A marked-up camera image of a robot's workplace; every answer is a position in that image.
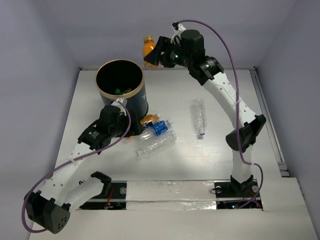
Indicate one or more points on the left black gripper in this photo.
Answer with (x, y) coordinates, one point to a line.
(130, 122)

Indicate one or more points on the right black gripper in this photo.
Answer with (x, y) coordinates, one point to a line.
(163, 44)

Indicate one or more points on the small orange juice bottle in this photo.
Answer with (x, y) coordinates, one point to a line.
(149, 45)

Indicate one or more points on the large orange labelled bottle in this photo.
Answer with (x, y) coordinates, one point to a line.
(147, 121)

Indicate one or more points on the blue label water bottle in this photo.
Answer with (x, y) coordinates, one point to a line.
(155, 130)

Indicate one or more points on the clear bottle front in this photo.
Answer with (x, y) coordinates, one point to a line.
(157, 143)

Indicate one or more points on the red cap clear bottle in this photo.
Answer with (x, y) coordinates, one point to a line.
(127, 91)

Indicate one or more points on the clear bottle blue cap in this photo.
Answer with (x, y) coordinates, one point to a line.
(198, 113)

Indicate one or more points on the green soda bottle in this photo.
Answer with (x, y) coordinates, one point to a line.
(117, 91)

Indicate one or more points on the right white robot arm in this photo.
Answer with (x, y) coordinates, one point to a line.
(247, 124)

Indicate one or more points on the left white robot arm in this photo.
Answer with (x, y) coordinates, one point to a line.
(49, 203)

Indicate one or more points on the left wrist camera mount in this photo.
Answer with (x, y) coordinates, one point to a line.
(120, 102)

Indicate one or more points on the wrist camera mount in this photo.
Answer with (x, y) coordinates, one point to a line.
(178, 29)
(120, 102)

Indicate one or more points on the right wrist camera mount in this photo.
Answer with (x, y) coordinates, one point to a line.
(178, 29)

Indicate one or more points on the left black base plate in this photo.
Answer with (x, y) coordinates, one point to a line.
(113, 197)

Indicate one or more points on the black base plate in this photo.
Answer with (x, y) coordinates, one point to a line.
(229, 199)
(113, 197)

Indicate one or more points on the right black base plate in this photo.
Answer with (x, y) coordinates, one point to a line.
(229, 199)

